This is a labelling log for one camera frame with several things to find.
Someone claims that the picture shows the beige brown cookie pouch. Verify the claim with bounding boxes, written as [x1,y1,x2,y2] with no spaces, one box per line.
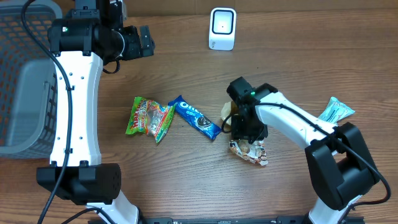
[221,101,268,166]

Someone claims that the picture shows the blue Oreo cookie pack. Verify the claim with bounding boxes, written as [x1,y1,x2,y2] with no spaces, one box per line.
[168,95,221,140]

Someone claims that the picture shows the green Haribo gummy bag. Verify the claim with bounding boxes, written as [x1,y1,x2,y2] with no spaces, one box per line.
[125,96,175,144]

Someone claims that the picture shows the light teal snack packet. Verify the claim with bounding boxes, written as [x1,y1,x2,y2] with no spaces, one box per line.
[318,96,355,124]

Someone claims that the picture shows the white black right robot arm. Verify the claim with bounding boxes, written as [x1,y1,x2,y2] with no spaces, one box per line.
[226,77,380,223]

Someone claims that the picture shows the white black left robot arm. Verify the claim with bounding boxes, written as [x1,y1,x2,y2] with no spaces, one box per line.
[36,1,154,223]

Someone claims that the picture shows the white barcode scanner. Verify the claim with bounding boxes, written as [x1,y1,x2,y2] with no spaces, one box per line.
[208,7,236,51]

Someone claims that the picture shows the grey plastic mesh basket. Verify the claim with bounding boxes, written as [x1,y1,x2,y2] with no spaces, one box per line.
[1,1,57,159]

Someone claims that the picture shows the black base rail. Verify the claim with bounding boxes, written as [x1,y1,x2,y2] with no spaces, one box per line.
[139,214,364,224]

